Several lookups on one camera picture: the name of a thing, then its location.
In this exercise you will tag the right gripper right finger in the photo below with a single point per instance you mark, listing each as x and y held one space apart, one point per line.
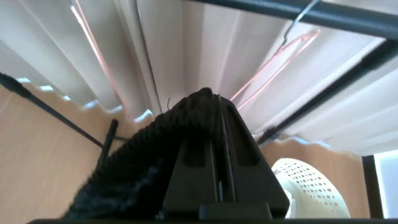
258 186

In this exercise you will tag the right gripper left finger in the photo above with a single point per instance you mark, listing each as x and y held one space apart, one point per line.
186 186

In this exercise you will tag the black garment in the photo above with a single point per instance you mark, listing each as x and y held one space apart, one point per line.
140 161

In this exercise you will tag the white laundry basket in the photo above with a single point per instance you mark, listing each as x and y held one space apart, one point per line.
292 163

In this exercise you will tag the black clothes rack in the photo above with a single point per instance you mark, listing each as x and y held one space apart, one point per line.
342 17

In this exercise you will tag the beige curtain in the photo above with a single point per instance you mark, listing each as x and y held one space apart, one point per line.
186 46

